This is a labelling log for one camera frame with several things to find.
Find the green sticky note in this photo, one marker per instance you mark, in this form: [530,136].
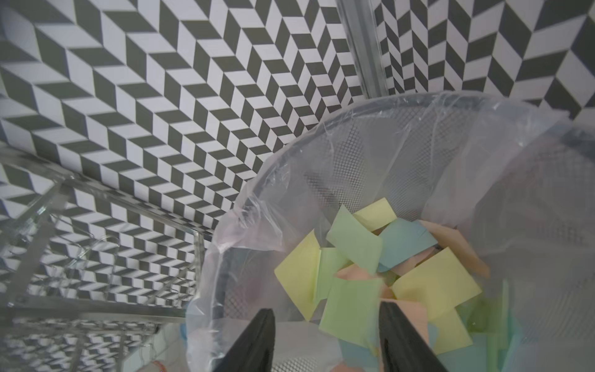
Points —
[351,310]

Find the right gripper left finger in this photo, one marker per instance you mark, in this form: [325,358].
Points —
[254,349]

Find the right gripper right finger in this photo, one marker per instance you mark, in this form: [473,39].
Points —
[402,347]

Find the discarded sticky notes pile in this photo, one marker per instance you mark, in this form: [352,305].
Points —
[430,271]

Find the metal dish rack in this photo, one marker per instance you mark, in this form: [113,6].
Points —
[90,280]

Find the mesh trash bin with liner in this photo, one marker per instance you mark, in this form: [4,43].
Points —
[517,182]

